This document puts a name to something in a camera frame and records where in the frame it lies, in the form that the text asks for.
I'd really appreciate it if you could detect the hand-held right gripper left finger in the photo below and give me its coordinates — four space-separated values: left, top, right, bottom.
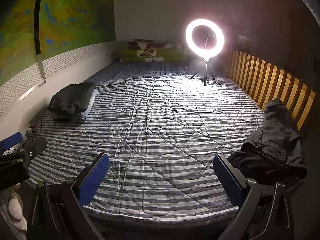
26 152 110 240

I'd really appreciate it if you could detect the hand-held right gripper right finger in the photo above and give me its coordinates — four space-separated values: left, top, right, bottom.
212 154 294 240

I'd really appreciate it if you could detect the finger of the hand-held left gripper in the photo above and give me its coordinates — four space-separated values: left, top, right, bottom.
18 137 47 158
0 132 23 151

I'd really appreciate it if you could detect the black garment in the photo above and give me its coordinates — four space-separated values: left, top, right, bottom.
228 150 307 193

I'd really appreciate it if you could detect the grey woven garment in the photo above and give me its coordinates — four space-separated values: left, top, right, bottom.
241 99 307 178

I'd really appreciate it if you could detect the person's left hand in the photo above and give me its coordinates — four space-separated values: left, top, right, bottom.
7 189 27 231

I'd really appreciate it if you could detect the dark folded garment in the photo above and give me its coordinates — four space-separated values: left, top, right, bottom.
47 81 98 115

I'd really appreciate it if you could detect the blue striped quilted blanket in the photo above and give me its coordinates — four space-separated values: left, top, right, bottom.
27 61 265 225

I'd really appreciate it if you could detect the black and white hanging rod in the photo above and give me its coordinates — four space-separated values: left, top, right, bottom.
33 0 48 83

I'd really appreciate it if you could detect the green folded blanket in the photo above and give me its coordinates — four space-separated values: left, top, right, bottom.
119 47 187 63

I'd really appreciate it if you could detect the brown patterned folded blanket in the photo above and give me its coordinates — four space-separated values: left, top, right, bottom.
127 39 178 50

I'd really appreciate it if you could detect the wooden slat bed rail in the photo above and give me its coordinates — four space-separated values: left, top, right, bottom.
223 49 316 133

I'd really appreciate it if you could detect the black ring light cable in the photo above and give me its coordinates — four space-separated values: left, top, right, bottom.
82 67 193 87

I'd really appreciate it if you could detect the green wall map poster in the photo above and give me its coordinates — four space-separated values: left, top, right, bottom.
0 0 117 87

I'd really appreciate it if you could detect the ring light with tripod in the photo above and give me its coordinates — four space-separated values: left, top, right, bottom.
185 18 225 86

